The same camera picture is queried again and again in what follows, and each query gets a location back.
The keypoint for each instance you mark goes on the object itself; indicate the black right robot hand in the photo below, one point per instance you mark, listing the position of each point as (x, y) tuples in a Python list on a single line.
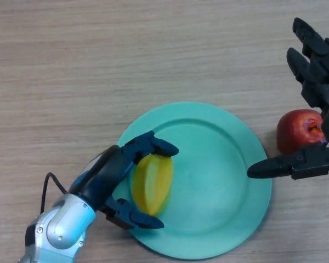
[(316, 79)]

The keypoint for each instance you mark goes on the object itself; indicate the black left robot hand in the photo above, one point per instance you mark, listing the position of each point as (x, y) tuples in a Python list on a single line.
[(107, 175)]

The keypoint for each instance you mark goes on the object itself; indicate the yellow starfruit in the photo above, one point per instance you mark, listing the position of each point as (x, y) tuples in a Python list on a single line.
[(153, 186)]

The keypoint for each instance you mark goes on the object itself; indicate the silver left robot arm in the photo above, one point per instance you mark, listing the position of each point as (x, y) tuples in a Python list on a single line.
[(57, 230)]

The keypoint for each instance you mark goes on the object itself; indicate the green round plate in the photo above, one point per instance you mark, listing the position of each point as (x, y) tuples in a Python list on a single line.
[(205, 180)]

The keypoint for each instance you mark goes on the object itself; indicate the red apple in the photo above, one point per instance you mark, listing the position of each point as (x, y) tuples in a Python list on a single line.
[(297, 134)]

